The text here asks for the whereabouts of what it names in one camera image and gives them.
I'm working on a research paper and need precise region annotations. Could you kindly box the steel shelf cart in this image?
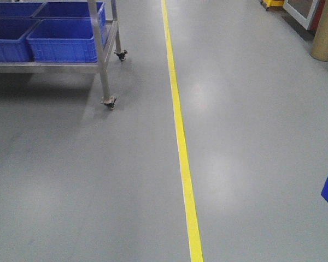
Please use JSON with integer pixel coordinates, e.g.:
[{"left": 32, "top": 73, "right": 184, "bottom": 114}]
[{"left": 0, "top": 1, "right": 127, "bottom": 110}]

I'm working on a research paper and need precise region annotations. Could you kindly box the blue bin front right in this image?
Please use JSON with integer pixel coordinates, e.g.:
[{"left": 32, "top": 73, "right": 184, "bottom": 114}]
[{"left": 27, "top": 19, "right": 97, "bottom": 63}]

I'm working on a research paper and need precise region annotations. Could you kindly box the blue bin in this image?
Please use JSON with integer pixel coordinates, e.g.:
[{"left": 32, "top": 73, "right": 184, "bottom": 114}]
[
  {"left": 0, "top": 18, "right": 40, "bottom": 62},
  {"left": 27, "top": 19, "right": 97, "bottom": 63},
  {"left": 33, "top": 2, "right": 90, "bottom": 19}
]

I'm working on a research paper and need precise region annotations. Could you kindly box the blue bin rear right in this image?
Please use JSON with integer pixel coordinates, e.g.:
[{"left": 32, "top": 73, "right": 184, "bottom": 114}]
[{"left": 33, "top": 2, "right": 90, "bottom": 19}]

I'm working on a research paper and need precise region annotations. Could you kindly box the blue bin front left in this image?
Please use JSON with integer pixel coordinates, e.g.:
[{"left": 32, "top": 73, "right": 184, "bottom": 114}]
[{"left": 0, "top": 18, "right": 40, "bottom": 62}]

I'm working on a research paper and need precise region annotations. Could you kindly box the gold cylindrical pillar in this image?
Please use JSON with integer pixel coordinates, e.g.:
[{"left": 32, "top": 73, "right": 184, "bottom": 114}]
[{"left": 311, "top": 1, "right": 328, "bottom": 62}]

